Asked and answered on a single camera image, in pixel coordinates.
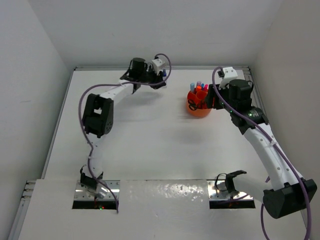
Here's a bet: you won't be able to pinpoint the pastel blue highlighter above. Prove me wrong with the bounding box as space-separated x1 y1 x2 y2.
190 82 195 93

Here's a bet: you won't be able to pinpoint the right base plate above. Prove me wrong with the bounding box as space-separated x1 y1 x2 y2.
207 179 254 202

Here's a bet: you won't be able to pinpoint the small black scissors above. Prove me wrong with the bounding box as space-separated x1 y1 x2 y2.
187 99 197 106

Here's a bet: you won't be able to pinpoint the orange round organizer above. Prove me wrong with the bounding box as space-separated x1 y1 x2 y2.
186 90 212 118

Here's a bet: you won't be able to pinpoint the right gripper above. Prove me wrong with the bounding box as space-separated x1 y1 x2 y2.
204 82 235 113

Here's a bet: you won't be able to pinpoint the pink cap black highlighter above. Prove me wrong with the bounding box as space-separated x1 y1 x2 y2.
203 84 209 92

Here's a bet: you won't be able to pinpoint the aluminium frame rail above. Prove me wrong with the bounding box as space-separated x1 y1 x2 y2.
243 66 286 178

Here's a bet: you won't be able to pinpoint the large black scissors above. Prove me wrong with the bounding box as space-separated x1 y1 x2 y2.
188 104 198 111

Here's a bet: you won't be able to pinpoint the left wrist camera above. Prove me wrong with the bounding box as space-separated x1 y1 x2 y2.
151 58 166 75

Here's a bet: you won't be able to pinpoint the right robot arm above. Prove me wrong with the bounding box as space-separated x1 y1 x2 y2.
205 79 317 219

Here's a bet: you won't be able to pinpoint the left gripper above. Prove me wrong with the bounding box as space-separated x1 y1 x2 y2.
138 64 166 89

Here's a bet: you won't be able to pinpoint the left base plate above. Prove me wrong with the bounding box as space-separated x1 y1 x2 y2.
73 180 120 201

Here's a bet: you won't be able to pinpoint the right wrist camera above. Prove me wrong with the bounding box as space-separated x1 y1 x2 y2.
218 67 238 89

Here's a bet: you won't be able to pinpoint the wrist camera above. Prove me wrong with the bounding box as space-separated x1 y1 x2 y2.
218 67 238 89
151 58 166 75

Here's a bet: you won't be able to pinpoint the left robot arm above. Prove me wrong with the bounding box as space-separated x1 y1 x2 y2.
78 54 171 191

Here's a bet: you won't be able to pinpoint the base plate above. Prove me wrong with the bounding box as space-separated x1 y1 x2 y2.
73 180 120 201
207 179 254 202

